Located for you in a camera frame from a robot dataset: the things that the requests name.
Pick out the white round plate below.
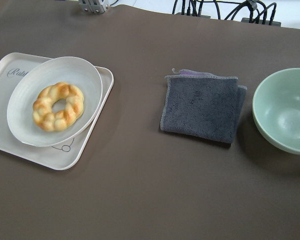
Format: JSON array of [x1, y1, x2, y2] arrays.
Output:
[[7, 56, 103, 147]]

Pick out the cream rectangular tray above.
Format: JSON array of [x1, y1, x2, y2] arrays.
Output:
[[0, 52, 114, 171]]

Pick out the mint green bowl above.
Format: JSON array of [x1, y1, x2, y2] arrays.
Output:
[[252, 68, 300, 155]]

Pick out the grey folded cloth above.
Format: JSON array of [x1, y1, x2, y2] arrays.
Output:
[[160, 69, 248, 144]]

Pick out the aluminium frame post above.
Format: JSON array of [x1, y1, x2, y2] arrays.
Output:
[[78, 0, 110, 14]]

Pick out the braided ring bread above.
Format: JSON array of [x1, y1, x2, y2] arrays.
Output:
[[32, 81, 86, 132]]

